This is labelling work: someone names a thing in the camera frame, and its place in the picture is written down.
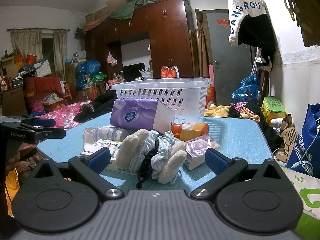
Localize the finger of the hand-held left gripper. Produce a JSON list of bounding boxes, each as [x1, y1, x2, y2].
[[21, 117, 57, 128], [32, 127, 66, 141]]

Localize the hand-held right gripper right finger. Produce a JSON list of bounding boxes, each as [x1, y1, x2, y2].
[[190, 148, 284, 201]]

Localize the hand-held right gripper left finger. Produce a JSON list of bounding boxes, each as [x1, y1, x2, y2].
[[34, 147, 125, 201]]

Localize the white medicine box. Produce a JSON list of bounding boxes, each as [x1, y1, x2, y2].
[[80, 137, 141, 175]]

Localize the small purple-white box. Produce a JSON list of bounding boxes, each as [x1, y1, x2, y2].
[[185, 134, 221, 171]]

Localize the small purple box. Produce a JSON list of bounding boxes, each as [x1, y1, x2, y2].
[[184, 141, 209, 171]]

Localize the large clear plastic bag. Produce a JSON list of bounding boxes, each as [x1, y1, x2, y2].
[[82, 126, 131, 153]]

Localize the fuzzy striped slipper socks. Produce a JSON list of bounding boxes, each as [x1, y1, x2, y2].
[[115, 128, 187, 185]]

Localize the orange bottle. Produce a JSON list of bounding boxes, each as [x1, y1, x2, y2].
[[171, 121, 209, 142]]

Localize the black hair claw clip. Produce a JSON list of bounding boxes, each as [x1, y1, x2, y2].
[[135, 136, 161, 190]]

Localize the purple tissue pack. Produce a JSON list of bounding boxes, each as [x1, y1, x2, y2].
[[109, 98, 176, 134]]

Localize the white plastic basket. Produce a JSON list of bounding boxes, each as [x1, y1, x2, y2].
[[111, 77, 213, 123]]

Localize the pink floral blanket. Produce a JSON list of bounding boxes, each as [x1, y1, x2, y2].
[[34, 101, 93, 130]]

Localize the brown cardboard box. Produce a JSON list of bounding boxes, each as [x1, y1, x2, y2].
[[1, 86, 28, 117]]

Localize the red cabinet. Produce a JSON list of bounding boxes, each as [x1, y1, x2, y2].
[[24, 75, 63, 95]]

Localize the yellow patterned blanket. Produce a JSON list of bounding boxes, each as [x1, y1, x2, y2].
[[204, 104, 260, 122]]

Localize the black clothes pile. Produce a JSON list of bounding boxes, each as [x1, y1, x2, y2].
[[75, 91, 118, 123]]

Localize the red bag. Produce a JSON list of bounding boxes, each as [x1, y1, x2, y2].
[[206, 85, 216, 108]]

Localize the pile of blue bags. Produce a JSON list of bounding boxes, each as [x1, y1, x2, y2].
[[76, 60, 102, 90]]

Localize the beige curtain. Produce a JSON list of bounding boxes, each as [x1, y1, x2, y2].
[[53, 29, 68, 81], [10, 29, 42, 58]]

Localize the brown paper bag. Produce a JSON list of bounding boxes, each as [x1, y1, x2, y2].
[[277, 114, 299, 155]]

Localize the blue plastic bag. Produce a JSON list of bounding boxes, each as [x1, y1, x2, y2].
[[231, 75, 260, 104]]

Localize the small white plastic bag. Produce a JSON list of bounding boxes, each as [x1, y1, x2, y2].
[[107, 50, 117, 67]]

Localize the black television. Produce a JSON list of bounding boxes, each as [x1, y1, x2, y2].
[[122, 62, 146, 82]]

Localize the blue shopping bag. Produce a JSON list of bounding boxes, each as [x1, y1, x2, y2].
[[286, 104, 320, 175]]

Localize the crumpled white plastic bag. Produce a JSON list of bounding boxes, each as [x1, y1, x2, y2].
[[139, 69, 153, 80]]

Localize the green white sack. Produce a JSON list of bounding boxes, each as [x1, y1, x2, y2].
[[280, 166, 320, 240]]

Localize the white metal rack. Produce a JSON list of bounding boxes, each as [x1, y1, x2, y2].
[[251, 51, 263, 77]]

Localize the orange hanging bag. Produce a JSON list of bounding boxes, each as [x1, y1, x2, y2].
[[161, 65, 175, 78]]

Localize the grey door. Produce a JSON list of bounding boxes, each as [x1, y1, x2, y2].
[[205, 9, 254, 85]]

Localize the wooden planks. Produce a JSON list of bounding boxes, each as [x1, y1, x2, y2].
[[195, 9, 209, 78]]

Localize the black hanging garment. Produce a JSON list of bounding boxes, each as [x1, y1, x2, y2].
[[237, 14, 277, 72]]

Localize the brown wooden wardrobe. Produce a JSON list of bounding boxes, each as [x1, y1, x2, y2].
[[84, 0, 198, 90]]

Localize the cardboard boxes on wardrobe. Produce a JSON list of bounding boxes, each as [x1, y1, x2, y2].
[[85, 0, 130, 23]]

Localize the green tarp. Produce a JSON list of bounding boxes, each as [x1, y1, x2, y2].
[[107, 0, 165, 20]]

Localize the white lettered hanging garment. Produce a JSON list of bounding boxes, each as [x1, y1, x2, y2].
[[228, 0, 265, 46]]

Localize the green plastic hanger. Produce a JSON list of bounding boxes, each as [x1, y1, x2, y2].
[[280, 0, 299, 20]]

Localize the olive hanging garment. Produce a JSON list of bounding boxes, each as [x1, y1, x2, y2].
[[297, 0, 320, 47]]

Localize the white charger cable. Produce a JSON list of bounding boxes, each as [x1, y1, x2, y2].
[[272, 125, 320, 169]]

